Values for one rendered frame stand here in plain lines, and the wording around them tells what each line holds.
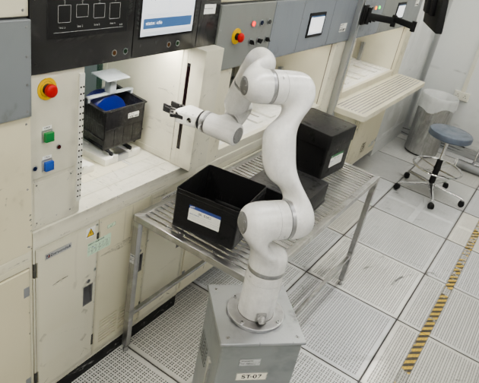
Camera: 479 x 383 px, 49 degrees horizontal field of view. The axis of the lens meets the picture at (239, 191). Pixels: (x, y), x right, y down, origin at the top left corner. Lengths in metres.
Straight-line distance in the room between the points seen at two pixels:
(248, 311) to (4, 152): 0.87
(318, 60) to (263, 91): 2.01
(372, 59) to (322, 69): 1.52
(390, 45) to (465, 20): 1.22
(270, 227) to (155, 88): 1.03
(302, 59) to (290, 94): 2.00
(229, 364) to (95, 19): 1.13
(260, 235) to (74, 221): 0.75
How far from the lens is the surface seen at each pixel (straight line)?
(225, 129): 1.89
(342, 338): 2.97
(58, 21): 1.61
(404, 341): 3.12
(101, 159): 2.26
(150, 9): 1.87
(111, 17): 1.75
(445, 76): 5.97
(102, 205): 2.02
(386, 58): 4.90
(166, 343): 2.68
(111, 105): 2.30
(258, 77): 1.48
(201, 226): 2.04
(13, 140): 1.63
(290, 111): 1.53
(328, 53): 3.44
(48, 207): 1.84
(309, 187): 2.39
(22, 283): 1.93
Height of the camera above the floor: 1.92
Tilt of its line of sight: 28 degrees down
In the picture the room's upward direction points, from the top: 12 degrees clockwise
